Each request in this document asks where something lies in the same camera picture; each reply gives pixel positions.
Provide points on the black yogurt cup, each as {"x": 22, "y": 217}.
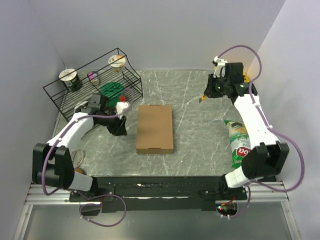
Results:
{"x": 71, "y": 79}

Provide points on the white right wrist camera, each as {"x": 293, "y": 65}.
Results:
{"x": 219, "y": 67}

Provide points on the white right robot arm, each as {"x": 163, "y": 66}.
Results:
{"x": 267, "y": 155}

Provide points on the green cassava chips bag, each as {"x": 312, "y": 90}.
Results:
{"x": 239, "y": 142}

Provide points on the aluminium frame rail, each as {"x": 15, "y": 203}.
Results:
{"x": 259, "y": 194}

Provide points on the green round plastic lid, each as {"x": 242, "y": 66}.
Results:
{"x": 113, "y": 91}

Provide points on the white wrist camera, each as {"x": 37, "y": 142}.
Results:
{"x": 122, "y": 106}
{"x": 219, "y": 67}

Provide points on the black wire rack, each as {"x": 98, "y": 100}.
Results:
{"x": 110, "y": 74}

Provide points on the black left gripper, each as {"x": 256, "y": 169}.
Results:
{"x": 119, "y": 129}

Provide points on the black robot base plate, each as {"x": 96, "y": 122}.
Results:
{"x": 150, "y": 193}

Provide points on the orange white yogurt cup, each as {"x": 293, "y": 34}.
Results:
{"x": 117, "y": 63}

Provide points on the small purple pink box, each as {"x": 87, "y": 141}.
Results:
{"x": 93, "y": 77}

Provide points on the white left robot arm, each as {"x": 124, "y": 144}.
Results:
{"x": 52, "y": 164}

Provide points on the yellow chips bag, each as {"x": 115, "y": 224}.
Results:
{"x": 246, "y": 78}

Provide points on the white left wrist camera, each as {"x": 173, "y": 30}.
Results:
{"x": 122, "y": 106}

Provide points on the brown cardboard express box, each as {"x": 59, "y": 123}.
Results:
{"x": 154, "y": 129}

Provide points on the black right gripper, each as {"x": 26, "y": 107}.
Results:
{"x": 209, "y": 91}

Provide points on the yellow utility knife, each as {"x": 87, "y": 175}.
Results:
{"x": 202, "y": 98}

